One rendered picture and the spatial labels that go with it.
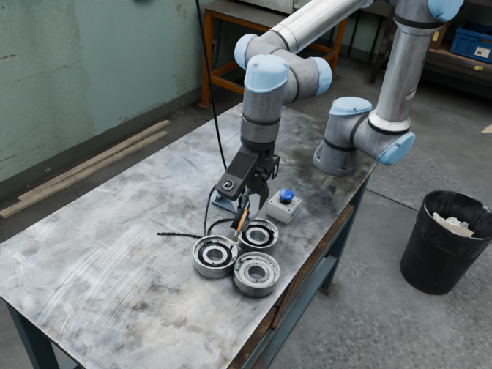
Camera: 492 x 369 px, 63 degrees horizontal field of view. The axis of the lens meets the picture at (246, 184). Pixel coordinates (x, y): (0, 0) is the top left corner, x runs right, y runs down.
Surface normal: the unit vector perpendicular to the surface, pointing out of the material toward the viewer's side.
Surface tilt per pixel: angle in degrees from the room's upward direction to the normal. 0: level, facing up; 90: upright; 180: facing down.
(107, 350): 0
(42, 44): 90
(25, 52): 90
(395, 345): 0
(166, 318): 0
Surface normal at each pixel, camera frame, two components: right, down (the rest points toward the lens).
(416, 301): 0.10, -0.79
